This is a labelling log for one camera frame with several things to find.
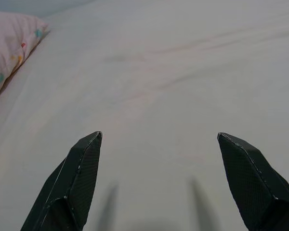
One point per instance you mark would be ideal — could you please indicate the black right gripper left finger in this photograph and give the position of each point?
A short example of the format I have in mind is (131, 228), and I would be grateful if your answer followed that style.
(74, 183)

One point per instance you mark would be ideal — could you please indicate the white sheeted bed mattress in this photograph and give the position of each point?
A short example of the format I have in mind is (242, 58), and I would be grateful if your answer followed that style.
(159, 84)

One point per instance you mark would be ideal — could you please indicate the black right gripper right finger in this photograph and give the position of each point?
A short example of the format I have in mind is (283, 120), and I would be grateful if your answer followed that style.
(250, 183)

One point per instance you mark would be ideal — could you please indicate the pink floral print pillow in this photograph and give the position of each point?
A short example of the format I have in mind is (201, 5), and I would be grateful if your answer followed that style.
(9, 48)

